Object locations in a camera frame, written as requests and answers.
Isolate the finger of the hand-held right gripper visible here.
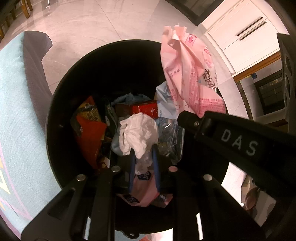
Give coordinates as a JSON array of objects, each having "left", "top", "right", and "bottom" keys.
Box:
[{"left": 178, "top": 111, "right": 216, "bottom": 139}]

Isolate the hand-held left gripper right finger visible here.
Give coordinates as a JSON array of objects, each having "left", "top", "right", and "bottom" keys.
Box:
[{"left": 151, "top": 145, "right": 275, "bottom": 241}]

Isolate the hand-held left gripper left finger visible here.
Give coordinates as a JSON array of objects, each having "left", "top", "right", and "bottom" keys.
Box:
[{"left": 21, "top": 148, "right": 137, "bottom": 241}]

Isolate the pink bag with blue logo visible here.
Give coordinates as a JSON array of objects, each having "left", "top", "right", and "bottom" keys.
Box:
[{"left": 116, "top": 170, "right": 174, "bottom": 208}]

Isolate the clear plastic wrapper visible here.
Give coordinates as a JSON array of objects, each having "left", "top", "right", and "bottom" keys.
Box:
[{"left": 157, "top": 117, "right": 185, "bottom": 165}]

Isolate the blue snack wrapper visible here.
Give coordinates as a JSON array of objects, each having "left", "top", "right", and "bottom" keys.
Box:
[{"left": 155, "top": 81, "right": 185, "bottom": 121}]

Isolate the white plastic bag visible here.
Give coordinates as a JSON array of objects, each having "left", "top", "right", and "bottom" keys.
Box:
[{"left": 118, "top": 113, "right": 159, "bottom": 174}]

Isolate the red cardboard box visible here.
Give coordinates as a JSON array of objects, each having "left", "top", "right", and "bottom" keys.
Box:
[{"left": 115, "top": 100, "right": 159, "bottom": 120}]

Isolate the pink red printed wrapper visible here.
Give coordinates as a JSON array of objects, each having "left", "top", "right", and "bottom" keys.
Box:
[{"left": 160, "top": 23, "right": 226, "bottom": 117}]

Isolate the red orange snack wrapper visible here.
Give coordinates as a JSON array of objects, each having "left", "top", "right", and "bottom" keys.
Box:
[{"left": 70, "top": 96, "right": 108, "bottom": 169}]

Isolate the blue textured cloth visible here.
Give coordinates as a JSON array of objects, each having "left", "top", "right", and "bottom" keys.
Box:
[{"left": 111, "top": 93, "right": 151, "bottom": 107}]

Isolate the black round trash bin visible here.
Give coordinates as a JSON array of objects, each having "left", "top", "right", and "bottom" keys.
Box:
[{"left": 45, "top": 39, "right": 245, "bottom": 238}]

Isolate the person's right hand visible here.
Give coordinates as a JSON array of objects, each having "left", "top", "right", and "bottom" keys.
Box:
[{"left": 245, "top": 185, "right": 262, "bottom": 210}]

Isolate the white cabinet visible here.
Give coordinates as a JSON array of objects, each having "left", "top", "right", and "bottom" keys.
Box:
[{"left": 201, "top": 0, "right": 288, "bottom": 76}]

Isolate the blue patterned floor mat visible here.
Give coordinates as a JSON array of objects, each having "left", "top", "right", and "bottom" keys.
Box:
[{"left": 0, "top": 30, "right": 67, "bottom": 239}]

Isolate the wooden dining chair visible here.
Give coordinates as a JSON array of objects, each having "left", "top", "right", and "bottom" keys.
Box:
[{"left": 22, "top": 0, "right": 34, "bottom": 19}]

